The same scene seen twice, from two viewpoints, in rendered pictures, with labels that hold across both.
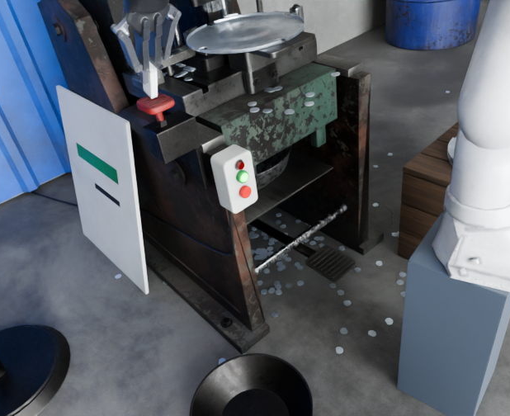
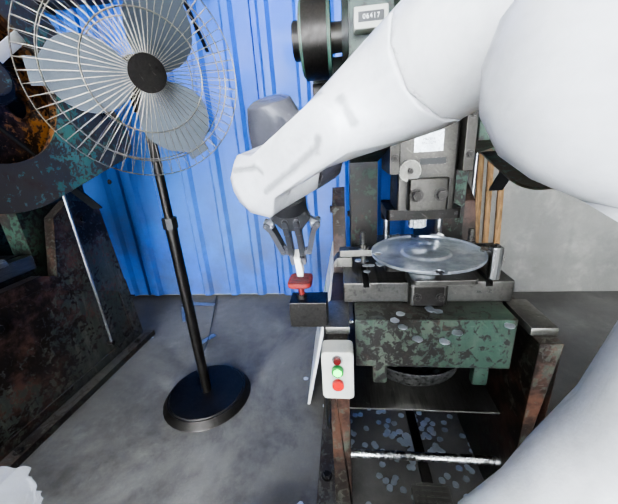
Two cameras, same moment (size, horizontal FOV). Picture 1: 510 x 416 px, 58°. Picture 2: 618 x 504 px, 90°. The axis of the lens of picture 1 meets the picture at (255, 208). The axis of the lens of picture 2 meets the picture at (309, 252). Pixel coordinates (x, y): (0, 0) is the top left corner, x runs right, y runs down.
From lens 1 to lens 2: 51 cm
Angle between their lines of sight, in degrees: 41
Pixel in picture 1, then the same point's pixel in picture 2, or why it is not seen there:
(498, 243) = not seen: outside the picture
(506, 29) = (576, 438)
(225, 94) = (386, 295)
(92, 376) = (235, 434)
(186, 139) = (314, 316)
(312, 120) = (469, 356)
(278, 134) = (420, 352)
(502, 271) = not seen: outside the picture
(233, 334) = (322, 490)
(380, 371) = not seen: outside the picture
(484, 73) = (510, 480)
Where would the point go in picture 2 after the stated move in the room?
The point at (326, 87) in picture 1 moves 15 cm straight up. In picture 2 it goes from (498, 332) to (507, 277)
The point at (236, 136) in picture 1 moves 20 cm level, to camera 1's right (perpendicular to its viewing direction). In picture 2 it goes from (369, 334) to (449, 365)
